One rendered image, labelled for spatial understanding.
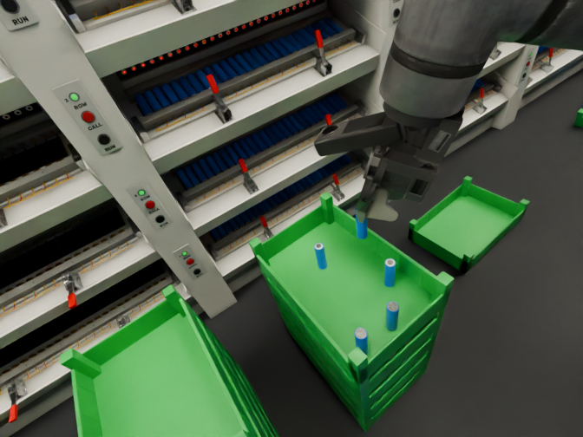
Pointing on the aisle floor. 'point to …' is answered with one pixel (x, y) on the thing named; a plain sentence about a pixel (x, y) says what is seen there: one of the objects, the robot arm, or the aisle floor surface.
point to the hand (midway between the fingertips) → (360, 210)
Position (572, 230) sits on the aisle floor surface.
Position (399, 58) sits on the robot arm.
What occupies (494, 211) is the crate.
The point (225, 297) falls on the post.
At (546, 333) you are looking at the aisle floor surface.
